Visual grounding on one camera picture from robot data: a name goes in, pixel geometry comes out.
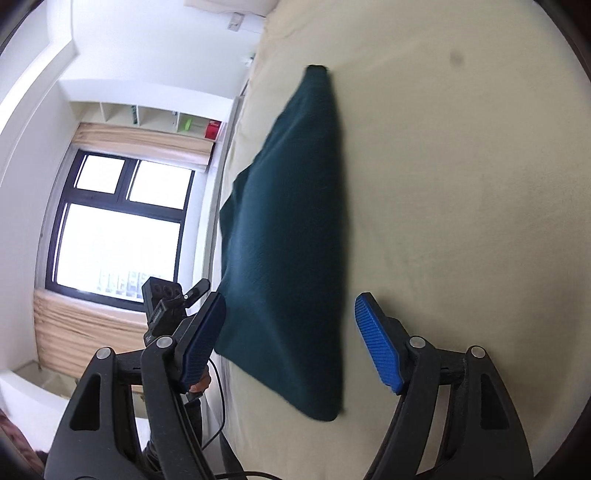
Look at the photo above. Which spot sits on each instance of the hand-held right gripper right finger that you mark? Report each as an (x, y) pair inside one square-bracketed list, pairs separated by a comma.
[(378, 341)]

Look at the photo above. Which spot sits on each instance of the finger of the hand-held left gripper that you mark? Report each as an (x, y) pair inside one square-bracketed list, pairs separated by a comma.
[(197, 290)]

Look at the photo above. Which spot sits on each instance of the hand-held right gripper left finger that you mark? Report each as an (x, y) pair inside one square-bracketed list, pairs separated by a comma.
[(203, 337)]

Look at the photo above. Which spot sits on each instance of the dark green sweater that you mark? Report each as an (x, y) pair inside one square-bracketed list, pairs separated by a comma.
[(286, 230)]

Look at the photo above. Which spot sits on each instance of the person's left hand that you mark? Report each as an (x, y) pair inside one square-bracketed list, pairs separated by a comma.
[(201, 385)]

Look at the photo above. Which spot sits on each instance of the beige pleated curtain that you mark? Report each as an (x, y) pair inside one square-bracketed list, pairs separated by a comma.
[(78, 327)]

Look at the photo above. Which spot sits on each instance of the black framed window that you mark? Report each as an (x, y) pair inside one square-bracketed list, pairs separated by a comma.
[(115, 240)]

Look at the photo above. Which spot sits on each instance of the beige roman blind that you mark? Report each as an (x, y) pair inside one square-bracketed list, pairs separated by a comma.
[(138, 145)]

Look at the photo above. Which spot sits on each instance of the red box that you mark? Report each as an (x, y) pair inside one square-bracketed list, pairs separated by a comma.
[(213, 129)]

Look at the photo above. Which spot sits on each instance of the green small item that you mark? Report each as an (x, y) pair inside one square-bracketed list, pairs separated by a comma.
[(187, 124)]

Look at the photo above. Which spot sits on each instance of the dark patterned cloth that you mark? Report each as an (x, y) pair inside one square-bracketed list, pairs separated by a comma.
[(16, 438)]

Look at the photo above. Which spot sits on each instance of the white cubby shelf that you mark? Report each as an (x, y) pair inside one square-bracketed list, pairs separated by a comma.
[(120, 110)]

